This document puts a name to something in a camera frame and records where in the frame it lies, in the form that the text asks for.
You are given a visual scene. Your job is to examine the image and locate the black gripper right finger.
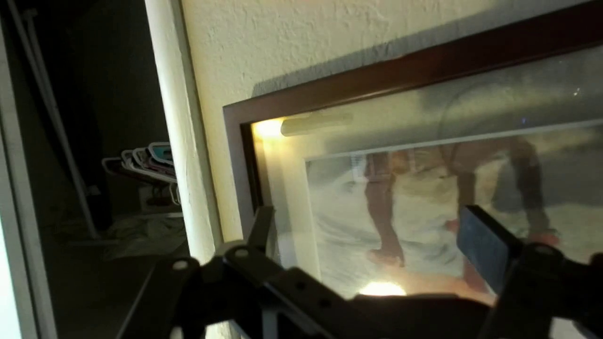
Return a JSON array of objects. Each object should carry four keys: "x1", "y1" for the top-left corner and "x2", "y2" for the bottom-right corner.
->
[{"x1": 455, "y1": 201, "x2": 603, "y2": 339}]

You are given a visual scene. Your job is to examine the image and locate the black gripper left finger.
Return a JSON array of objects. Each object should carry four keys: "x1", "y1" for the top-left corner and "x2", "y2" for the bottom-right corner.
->
[{"x1": 169, "y1": 203, "x2": 354, "y2": 339}]

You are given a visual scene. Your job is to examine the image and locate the dark wood picture frame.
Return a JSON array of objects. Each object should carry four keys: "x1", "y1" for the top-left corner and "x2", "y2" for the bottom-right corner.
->
[{"x1": 220, "y1": 0, "x2": 603, "y2": 339}]

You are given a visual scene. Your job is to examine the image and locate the pale folded clothes pile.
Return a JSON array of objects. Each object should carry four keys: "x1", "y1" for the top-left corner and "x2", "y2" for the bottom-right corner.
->
[{"x1": 101, "y1": 210, "x2": 190, "y2": 259}]

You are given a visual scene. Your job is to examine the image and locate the white closet door casing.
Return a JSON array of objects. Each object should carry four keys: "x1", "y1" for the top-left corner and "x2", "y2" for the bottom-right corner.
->
[{"x1": 142, "y1": 0, "x2": 222, "y2": 263}]

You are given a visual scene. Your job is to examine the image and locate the teal-edged clothes hanger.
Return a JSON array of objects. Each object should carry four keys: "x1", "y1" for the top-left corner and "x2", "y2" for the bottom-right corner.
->
[
  {"x1": 120, "y1": 146, "x2": 156, "y2": 180},
  {"x1": 99, "y1": 154, "x2": 129, "y2": 178},
  {"x1": 144, "y1": 139, "x2": 182, "y2": 208}
]

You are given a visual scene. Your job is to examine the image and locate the white sliding closet door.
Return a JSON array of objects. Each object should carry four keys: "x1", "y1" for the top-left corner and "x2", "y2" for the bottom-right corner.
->
[{"x1": 0, "y1": 16, "x2": 60, "y2": 339}]

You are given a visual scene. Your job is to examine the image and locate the grey closet rod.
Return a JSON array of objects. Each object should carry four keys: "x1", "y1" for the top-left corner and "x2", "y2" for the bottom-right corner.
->
[{"x1": 3, "y1": 0, "x2": 101, "y2": 240}]

